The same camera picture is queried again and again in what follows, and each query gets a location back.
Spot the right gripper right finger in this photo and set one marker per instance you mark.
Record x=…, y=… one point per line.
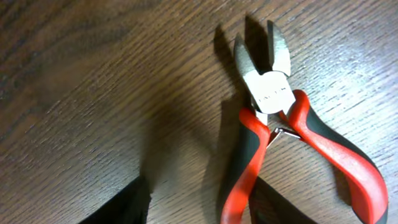
x=267, y=206

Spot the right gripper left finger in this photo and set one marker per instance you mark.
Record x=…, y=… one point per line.
x=129, y=206

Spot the red black cutting pliers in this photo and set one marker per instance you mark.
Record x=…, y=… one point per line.
x=276, y=109

